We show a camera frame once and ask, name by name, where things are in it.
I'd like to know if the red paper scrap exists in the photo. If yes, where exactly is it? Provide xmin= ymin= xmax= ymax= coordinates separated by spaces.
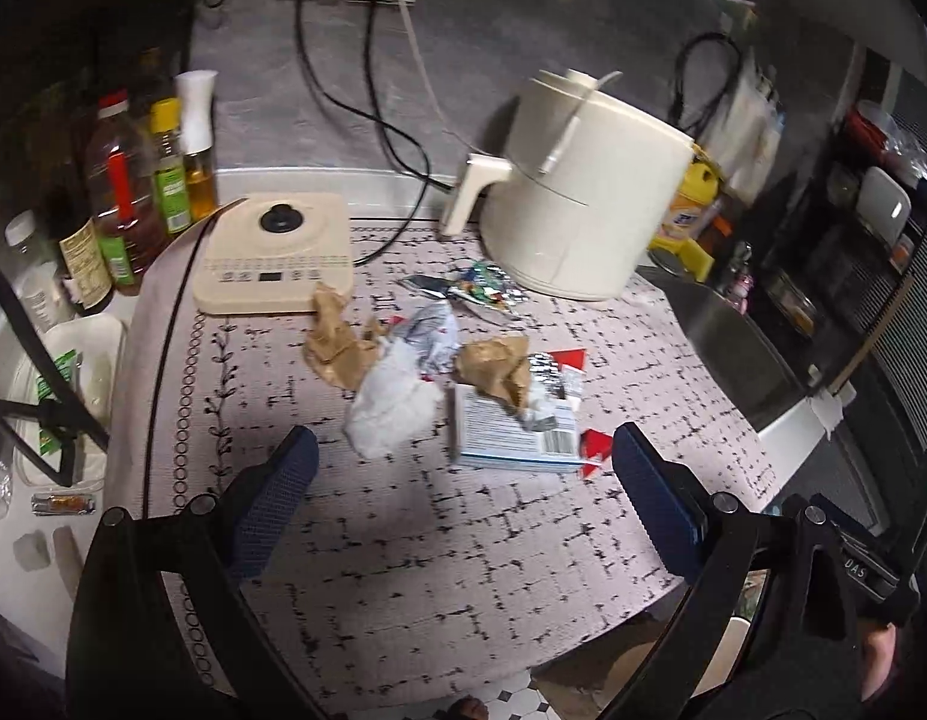
xmin=580 ymin=429 xmax=613 ymax=478

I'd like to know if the white tissue paper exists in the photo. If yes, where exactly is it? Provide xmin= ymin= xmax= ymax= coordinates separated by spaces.
xmin=343 ymin=338 xmax=443 ymax=460

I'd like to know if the brown paper bag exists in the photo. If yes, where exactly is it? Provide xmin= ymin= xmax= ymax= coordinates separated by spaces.
xmin=455 ymin=335 xmax=530 ymax=410

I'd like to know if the silver foil snack wrapper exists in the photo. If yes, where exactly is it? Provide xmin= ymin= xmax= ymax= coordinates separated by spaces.
xmin=390 ymin=301 xmax=460 ymax=377

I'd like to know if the right hand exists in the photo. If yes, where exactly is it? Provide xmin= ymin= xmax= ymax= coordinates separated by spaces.
xmin=860 ymin=619 xmax=898 ymax=702

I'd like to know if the stainless steel sink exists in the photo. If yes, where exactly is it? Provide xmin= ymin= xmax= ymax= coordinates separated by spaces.
xmin=637 ymin=265 xmax=805 ymax=431

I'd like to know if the white cloth on counter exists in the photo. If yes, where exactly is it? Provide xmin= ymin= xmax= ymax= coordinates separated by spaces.
xmin=810 ymin=382 xmax=857 ymax=439

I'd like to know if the wooden cutting board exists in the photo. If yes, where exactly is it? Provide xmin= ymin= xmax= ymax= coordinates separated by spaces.
xmin=829 ymin=273 xmax=916 ymax=395

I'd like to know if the white blue cardboard box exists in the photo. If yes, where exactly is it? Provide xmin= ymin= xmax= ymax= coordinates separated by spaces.
xmin=452 ymin=383 xmax=584 ymax=473

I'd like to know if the cream induction cooker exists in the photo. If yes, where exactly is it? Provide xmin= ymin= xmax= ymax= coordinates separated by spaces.
xmin=191 ymin=192 xmax=354 ymax=316

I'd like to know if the black sandal foot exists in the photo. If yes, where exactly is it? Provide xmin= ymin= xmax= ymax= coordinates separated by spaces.
xmin=445 ymin=695 xmax=489 ymax=720

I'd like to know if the yellow detergent jug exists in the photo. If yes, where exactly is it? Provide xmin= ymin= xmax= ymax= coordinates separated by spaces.
xmin=649 ymin=160 xmax=722 ymax=283

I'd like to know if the colourful candy wrapper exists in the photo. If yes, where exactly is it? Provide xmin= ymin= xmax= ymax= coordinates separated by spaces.
xmin=398 ymin=260 xmax=530 ymax=325

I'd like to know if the black dish rack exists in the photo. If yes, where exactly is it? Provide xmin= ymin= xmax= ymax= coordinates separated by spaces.
xmin=749 ymin=101 xmax=927 ymax=392

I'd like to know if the cream air fryer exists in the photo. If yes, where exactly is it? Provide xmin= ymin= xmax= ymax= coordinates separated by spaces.
xmin=440 ymin=70 xmax=694 ymax=302

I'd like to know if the green label sauce bottle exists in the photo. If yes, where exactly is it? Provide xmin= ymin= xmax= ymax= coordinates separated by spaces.
xmin=149 ymin=98 xmax=193 ymax=236

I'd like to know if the dark soy sauce bottle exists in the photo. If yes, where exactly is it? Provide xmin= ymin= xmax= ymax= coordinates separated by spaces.
xmin=43 ymin=185 xmax=113 ymax=316

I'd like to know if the white top oil sprayer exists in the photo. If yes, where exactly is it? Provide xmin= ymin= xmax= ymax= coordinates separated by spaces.
xmin=175 ymin=70 xmax=218 ymax=221

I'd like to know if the black power cable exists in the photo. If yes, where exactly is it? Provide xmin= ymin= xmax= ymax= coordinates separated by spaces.
xmin=289 ymin=0 xmax=454 ymax=269

